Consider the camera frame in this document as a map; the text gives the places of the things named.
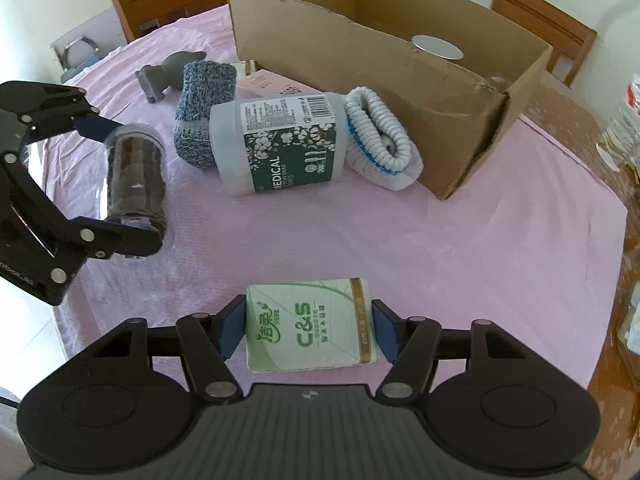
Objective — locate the pink box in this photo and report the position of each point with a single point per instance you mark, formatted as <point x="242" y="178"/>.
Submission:
<point x="270" y="85"/>

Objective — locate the cotton swab container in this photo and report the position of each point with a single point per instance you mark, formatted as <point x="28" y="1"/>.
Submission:
<point x="280" y="145"/>

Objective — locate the clear water bottle red label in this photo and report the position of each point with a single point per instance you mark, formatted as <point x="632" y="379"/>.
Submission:
<point x="622" y="125"/>

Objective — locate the grey cat toy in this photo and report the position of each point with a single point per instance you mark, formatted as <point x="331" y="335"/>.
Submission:
<point x="172" y="67"/>

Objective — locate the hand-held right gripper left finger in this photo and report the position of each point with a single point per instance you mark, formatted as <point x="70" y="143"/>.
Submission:
<point x="233" y="330"/>

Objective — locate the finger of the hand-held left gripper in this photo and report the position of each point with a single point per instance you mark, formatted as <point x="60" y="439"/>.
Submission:
<point x="97" y="126"/>
<point x="120" y="242"/>

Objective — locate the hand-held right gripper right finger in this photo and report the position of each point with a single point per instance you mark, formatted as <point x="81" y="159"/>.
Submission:
<point x="385" y="332"/>

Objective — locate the cardboard box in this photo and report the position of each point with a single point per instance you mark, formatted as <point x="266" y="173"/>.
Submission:
<point x="350" y="60"/>

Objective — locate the clear jar with brown discs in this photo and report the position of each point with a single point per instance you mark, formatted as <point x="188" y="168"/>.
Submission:
<point x="135" y="175"/>

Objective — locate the white sock blue stripe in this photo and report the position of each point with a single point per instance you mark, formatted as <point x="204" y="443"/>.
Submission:
<point x="380" y="145"/>

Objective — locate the blue knit sock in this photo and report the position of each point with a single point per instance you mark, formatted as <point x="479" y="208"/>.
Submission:
<point x="200" y="105"/>

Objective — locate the pink cloth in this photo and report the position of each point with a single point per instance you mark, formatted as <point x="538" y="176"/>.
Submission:
<point x="450" y="260"/>

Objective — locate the clear jar yellow contents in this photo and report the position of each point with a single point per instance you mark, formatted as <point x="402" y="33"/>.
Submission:
<point x="437" y="46"/>

